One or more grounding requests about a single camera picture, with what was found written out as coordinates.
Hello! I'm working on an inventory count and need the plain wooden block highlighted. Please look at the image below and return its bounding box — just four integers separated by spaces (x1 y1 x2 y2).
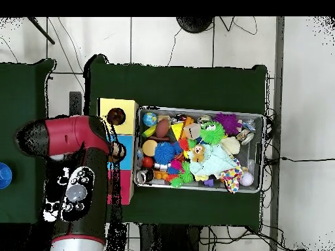
183 122 202 140

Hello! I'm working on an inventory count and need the purple spiky rubber toy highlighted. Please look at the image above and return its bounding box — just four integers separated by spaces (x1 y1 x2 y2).
214 112 243 136

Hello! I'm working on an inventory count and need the toy hamburger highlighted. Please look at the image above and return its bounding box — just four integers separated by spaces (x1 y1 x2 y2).
141 139 158 158

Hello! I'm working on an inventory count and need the round black stand base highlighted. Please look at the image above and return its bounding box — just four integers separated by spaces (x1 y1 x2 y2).
175 16 214 34

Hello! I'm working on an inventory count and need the wooden box with three holes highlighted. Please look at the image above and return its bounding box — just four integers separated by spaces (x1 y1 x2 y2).
97 97 139 205

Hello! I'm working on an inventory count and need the black rod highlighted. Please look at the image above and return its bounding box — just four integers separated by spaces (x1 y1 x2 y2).
27 16 56 45

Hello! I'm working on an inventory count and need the thin black cable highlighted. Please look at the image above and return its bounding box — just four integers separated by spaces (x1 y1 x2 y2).
279 156 335 162

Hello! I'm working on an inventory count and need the black and red soda can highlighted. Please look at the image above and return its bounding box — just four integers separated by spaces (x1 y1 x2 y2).
135 168 154 184

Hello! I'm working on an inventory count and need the blue round object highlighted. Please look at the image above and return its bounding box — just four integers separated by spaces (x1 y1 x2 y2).
0 161 13 190

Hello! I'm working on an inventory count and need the blue spiky rubber ball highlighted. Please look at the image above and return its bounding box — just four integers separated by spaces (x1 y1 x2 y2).
153 141 176 165

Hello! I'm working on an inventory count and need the small globe ball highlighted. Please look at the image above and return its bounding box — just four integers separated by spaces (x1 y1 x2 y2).
142 112 158 127

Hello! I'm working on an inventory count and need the white baseball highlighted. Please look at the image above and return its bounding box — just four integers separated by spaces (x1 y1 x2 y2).
239 171 255 187

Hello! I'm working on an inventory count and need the mint green knitted cloth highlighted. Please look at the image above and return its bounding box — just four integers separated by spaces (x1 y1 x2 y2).
188 143 240 178

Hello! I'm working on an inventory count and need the small brown football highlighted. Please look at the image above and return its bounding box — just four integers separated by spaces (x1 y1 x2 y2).
156 119 171 139

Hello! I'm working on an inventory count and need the shallow clear mesh bin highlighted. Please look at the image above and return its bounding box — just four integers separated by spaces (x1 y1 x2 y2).
133 105 265 194

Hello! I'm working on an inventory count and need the green spiky toy with eyes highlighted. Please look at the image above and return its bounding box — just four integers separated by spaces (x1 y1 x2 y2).
200 121 226 145

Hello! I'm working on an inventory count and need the black upright panel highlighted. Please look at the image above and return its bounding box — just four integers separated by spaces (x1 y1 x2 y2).
69 91 82 116

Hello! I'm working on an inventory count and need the doll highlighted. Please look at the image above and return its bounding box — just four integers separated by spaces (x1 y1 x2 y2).
191 144 206 163

